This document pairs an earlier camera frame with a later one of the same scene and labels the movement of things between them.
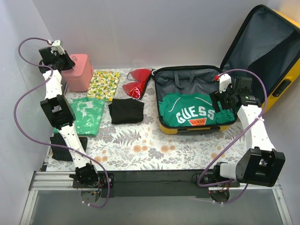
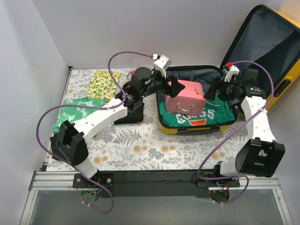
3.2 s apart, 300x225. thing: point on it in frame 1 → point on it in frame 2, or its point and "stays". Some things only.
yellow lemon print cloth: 103,85 stays
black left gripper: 64,62 → 164,83
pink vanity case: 78,78 → 191,100
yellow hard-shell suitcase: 266,48 stays
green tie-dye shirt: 88,113 stays
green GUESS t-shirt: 191,108 stays
